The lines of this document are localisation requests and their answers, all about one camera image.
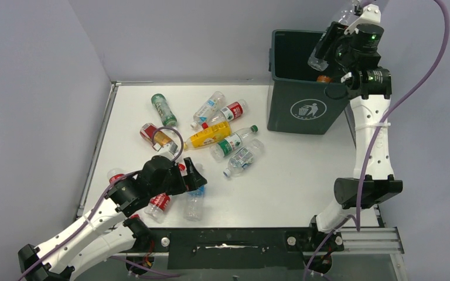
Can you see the red label bottle near front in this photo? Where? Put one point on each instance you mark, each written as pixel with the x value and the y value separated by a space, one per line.
pixel 158 204

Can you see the dark green trash bin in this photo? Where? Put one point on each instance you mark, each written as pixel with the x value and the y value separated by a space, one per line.
pixel 297 103

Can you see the white blue label bottle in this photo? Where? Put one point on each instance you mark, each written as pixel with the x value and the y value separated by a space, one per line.
pixel 207 109

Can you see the blue label water bottle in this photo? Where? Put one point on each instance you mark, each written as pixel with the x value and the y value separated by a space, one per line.
pixel 194 206

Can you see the yellow label bottle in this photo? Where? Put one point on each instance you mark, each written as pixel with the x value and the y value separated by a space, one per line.
pixel 208 136

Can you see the aluminium front rail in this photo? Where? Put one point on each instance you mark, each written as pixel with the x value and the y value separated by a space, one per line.
pixel 364 238

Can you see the Pocari Sweat clear bottle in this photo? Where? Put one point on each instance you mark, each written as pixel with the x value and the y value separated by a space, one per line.
pixel 244 158

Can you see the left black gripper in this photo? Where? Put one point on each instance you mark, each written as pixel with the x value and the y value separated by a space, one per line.
pixel 194 180

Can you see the clear crushed bottle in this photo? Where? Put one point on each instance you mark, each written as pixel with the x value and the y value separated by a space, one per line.
pixel 346 15

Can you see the red label water bottle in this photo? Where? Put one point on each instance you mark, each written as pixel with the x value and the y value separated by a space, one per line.
pixel 227 114

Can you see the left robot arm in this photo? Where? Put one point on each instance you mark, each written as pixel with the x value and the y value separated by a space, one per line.
pixel 110 227

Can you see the green cap green label bottle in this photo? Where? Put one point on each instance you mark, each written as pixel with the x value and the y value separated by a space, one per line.
pixel 231 143

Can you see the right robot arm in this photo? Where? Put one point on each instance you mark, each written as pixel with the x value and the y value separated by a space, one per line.
pixel 368 89

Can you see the red gold label bottle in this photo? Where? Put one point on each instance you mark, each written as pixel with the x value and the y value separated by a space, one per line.
pixel 157 139

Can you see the orange drink bottle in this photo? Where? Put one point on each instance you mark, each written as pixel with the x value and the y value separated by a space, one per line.
pixel 323 79

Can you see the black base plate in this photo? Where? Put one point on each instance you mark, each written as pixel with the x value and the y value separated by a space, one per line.
pixel 236 248

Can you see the green label tea bottle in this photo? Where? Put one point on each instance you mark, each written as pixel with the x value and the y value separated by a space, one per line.
pixel 164 111

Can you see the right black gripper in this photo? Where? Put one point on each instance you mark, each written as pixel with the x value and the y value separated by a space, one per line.
pixel 336 29

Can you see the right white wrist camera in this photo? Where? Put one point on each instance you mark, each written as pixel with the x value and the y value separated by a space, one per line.
pixel 370 14

